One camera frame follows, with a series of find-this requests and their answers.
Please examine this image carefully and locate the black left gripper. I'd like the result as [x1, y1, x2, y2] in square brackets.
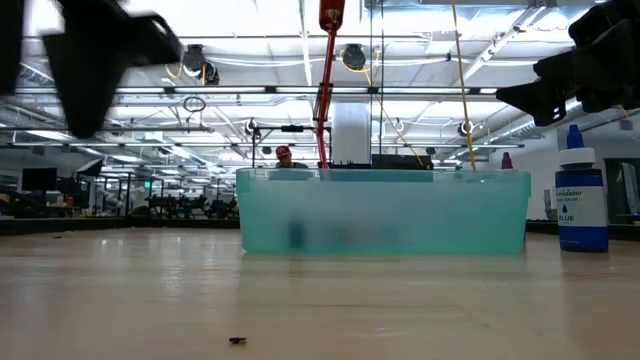
[42, 0, 184, 140]

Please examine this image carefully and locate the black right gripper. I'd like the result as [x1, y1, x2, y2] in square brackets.
[496, 0, 640, 126]

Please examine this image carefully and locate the large blue coloring bottle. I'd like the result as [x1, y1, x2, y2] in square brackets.
[554, 123, 610, 253]

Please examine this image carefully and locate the black background monitor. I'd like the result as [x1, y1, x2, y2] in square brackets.
[20, 167, 58, 192]

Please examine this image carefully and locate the black background equipment box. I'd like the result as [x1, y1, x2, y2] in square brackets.
[370, 153, 434, 170]

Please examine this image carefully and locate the person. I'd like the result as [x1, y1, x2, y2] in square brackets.
[273, 144, 309, 170]

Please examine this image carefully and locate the teal translucent plastic bin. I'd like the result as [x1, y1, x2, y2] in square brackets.
[235, 166, 533, 256]

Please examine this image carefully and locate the red desk lamp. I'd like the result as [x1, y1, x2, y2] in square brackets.
[313, 0, 347, 170]

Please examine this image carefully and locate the yellow cable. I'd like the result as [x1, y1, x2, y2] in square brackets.
[451, 0, 478, 172]

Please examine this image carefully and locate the black ceiling cable reel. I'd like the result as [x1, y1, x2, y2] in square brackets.
[341, 43, 368, 72]
[181, 43, 221, 86]

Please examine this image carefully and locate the black hanging cord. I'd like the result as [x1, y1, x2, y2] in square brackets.
[379, 0, 387, 169]

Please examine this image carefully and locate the black background stand frame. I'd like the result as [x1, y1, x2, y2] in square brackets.
[251, 124, 333, 169]

